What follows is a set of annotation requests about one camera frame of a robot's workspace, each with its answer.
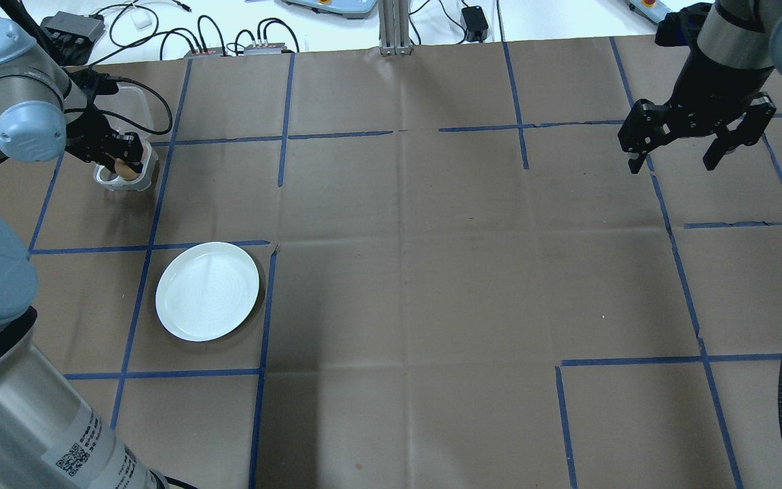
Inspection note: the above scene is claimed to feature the clear plastic egg box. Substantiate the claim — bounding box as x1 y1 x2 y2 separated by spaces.
94 80 159 193

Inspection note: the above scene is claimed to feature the white round plate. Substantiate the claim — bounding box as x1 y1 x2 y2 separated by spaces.
155 242 261 342

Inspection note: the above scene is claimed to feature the black power supply box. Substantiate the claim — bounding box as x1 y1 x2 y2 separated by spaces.
41 12 105 46

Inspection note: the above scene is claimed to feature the blue grey teach pendant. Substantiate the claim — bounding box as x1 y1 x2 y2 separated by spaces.
625 0 670 24
282 0 378 20

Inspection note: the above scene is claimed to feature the black power adapter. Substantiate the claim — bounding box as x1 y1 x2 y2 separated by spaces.
462 5 489 41

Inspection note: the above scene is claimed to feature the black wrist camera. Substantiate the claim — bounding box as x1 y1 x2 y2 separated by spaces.
73 68 120 96

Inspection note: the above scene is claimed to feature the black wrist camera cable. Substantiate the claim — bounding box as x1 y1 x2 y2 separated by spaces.
92 77 174 135

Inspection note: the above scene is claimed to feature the dark wrist camera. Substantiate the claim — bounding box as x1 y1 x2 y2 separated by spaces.
656 3 704 48

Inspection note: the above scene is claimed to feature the black desk cable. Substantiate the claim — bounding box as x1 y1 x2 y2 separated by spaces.
107 2 193 50
255 18 301 54
408 0 465 45
160 15 230 55

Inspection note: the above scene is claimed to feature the aluminium camera post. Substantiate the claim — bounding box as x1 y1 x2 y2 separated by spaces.
379 0 411 56

